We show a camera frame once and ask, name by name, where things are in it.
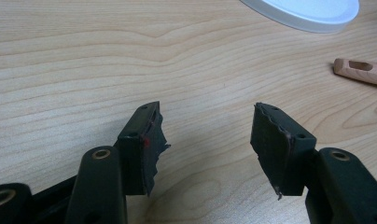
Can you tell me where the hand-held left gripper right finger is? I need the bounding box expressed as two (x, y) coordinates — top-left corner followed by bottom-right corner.
(250, 102), (377, 224)

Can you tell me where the white round plate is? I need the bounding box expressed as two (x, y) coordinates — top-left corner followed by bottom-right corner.
(238, 0), (360, 35)

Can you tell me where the wooden handle with hole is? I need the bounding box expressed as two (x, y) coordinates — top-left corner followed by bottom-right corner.
(332, 57), (377, 88)

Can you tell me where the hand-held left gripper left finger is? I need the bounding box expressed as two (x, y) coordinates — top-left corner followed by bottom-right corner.
(64, 100), (172, 224)

